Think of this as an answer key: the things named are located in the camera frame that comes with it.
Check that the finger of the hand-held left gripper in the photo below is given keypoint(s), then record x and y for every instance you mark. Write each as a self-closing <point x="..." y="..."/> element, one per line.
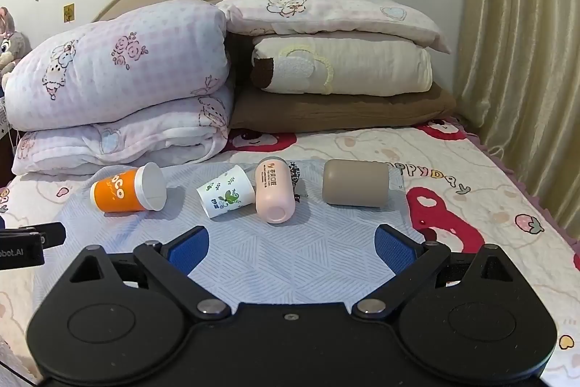
<point x="45" y="233"/>

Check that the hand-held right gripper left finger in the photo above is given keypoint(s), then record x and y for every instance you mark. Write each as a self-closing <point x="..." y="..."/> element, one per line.
<point x="188" y="250"/>

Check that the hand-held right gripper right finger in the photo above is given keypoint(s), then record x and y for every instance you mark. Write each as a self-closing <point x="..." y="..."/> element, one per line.
<point x="396" y="252"/>

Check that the white leaf print paper cup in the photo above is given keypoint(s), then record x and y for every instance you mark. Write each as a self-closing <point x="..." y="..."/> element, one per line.
<point x="224" y="194"/>

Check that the taupe cup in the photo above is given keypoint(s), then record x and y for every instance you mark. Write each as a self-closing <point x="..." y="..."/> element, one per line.
<point x="355" y="183"/>

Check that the orange paper cup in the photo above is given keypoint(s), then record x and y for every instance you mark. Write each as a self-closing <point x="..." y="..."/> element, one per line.
<point x="117" y="190"/>

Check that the pink cup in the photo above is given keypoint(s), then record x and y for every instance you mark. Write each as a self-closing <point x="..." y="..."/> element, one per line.
<point x="274" y="193"/>

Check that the light blue patterned mat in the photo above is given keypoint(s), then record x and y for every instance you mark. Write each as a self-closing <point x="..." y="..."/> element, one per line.
<point x="281" y="253"/>

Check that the brown pillow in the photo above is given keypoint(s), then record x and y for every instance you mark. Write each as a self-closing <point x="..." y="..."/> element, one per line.
<point x="340" y="111"/>

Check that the folded pink checked quilt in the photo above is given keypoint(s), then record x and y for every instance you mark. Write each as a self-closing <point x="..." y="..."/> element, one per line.
<point x="113" y="87"/>

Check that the cream embroidered pillow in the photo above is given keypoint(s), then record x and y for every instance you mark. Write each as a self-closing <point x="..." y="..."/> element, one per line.
<point x="371" y="69"/>

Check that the grey rabbit plush toy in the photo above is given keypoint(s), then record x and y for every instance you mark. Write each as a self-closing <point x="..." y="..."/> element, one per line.
<point x="9" y="47"/>

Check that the cream pleated curtain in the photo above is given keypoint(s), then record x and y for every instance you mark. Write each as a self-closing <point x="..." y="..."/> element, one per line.
<point x="521" y="51"/>

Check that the pink and white printed pillow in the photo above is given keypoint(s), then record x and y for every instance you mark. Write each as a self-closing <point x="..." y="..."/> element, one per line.
<point x="326" y="15"/>

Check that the yellow wall sticker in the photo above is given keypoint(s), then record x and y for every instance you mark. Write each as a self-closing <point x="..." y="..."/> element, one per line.
<point x="69" y="13"/>

